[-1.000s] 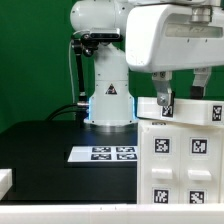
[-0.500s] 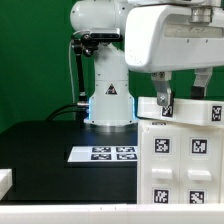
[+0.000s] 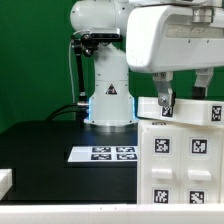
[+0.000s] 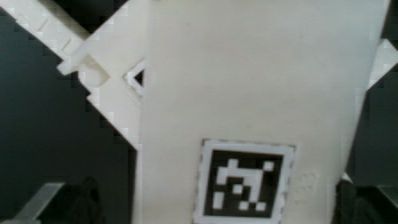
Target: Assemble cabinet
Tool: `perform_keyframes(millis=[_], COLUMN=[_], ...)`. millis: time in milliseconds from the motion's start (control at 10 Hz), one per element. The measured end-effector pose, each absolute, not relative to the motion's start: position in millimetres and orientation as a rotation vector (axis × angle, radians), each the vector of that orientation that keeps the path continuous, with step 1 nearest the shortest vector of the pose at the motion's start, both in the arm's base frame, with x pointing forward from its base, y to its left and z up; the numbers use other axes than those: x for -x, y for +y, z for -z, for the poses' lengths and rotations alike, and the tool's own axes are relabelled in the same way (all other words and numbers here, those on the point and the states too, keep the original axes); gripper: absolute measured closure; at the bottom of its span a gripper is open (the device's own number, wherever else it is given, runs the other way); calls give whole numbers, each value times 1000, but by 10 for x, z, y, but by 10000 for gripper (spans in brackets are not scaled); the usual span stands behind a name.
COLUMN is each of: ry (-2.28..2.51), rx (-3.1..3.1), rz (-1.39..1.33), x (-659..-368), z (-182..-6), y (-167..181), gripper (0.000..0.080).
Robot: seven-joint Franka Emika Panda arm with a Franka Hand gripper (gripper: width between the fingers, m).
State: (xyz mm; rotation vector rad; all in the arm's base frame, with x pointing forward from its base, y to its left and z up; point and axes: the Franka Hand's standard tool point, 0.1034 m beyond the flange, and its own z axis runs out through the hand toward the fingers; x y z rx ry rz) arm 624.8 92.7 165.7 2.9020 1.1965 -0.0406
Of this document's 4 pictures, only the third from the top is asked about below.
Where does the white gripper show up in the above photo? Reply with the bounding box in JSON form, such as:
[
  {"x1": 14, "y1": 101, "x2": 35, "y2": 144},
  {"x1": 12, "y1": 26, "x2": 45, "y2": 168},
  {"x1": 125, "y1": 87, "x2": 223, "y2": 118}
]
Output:
[{"x1": 126, "y1": 5, "x2": 224, "y2": 107}]

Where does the white block with marker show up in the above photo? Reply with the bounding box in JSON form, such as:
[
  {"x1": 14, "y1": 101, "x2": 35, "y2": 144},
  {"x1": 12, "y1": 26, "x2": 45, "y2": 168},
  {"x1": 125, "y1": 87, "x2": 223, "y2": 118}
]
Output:
[{"x1": 137, "y1": 97, "x2": 224, "y2": 126}]

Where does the white cabinet door panel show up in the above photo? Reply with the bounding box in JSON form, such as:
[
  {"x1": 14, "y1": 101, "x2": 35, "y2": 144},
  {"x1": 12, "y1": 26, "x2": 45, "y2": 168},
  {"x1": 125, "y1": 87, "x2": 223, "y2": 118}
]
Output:
[{"x1": 139, "y1": 126, "x2": 180, "y2": 204}]

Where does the white cabinet body box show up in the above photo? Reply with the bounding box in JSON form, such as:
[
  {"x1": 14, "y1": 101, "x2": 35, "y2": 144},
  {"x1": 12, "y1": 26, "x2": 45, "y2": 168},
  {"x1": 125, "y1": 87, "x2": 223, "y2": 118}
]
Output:
[{"x1": 137, "y1": 120, "x2": 224, "y2": 204}]

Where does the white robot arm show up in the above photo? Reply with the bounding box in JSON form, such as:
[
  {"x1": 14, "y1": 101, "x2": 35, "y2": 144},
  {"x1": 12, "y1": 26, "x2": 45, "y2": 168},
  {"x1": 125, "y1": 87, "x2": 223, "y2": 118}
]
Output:
[{"x1": 70, "y1": 0, "x2": 224, "y2": 127}]

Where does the white part at left edge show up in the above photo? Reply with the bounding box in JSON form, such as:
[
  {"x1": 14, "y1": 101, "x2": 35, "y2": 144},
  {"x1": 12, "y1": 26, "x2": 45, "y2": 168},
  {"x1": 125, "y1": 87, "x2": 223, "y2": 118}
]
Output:
[{"x1": 0, "y1": 169, "x2": 12, "y2": 201}]

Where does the grey depth camera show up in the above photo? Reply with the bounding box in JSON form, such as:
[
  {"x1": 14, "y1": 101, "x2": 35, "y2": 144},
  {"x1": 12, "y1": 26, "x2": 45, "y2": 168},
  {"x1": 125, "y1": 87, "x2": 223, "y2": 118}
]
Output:
[{"x1": 89, "y1": 28, "x2": 122, "y2": 42}]

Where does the black cable bundle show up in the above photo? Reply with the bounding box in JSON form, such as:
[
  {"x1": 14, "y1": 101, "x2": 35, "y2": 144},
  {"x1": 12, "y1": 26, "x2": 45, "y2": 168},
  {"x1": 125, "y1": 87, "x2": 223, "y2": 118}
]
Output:
[{"x1": 43, "y1": 103, "x2": 88, "y2": 122}]

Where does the white marker base plate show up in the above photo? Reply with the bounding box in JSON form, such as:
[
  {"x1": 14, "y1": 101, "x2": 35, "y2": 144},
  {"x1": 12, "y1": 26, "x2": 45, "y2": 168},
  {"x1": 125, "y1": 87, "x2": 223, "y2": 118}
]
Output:
[{"x1": 68, "y1": 146, "x2": 137, "y2": 163}]

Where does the white front table rail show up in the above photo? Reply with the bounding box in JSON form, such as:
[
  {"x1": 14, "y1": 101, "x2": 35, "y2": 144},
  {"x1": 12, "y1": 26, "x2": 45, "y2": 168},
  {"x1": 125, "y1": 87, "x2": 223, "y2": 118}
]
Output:
[{"x1": 0, "y1": 204, "x2": 224, "y2": 224}]

